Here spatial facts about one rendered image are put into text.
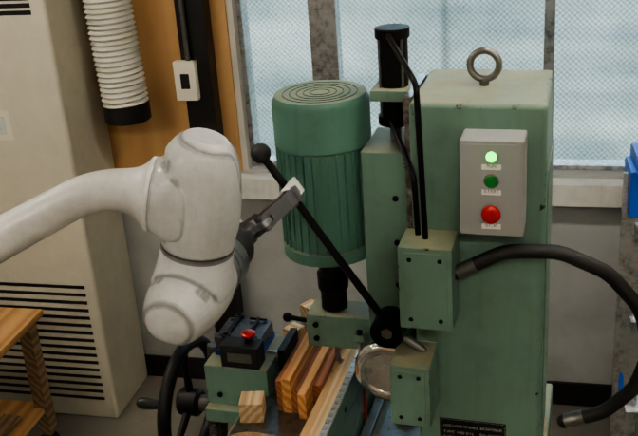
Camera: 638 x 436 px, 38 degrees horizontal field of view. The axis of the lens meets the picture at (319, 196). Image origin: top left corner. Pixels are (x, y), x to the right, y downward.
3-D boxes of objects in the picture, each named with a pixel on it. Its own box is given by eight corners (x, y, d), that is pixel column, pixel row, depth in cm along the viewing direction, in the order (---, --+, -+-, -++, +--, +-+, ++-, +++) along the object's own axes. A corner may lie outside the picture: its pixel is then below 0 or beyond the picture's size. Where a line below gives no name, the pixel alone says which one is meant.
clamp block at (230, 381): (233, 365, 201) (229, 329, 197) (291, 370, 197) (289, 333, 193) (207, 404, 188) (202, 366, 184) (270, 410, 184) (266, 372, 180)
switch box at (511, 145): (464, 219, 153) (463, 127, 148) (526, 222, 151) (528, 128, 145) (459, 235, 148) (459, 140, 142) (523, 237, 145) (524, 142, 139)
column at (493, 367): (439, 400, 195) (430, 67, 168) (546, 410, 189) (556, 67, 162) (420, 467, 175) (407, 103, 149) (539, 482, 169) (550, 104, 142)
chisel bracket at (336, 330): (318, 333, 188) (315, 296, 185) (385, 339, 184) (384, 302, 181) (308, 352, 181) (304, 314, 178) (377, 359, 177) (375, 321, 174)
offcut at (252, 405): (264, 422, 175) (261, 404, 174) (240, 423, 176) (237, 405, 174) (266, 408, 179) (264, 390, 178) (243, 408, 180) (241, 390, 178)
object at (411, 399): (401, 394, 170) (399, 338, 166) (439, 398, 168) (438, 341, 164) (390, 425, 162) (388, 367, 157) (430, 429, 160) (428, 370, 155)
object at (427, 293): (408, 305, 163) (405, 227, 157) (459, 309, 160) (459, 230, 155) (399, 329, 155) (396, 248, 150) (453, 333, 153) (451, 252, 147)
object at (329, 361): (336, 358, 195) (335, 337, 193) (345, 359, 194) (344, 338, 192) (313, 407, 179) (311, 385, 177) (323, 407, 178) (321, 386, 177)
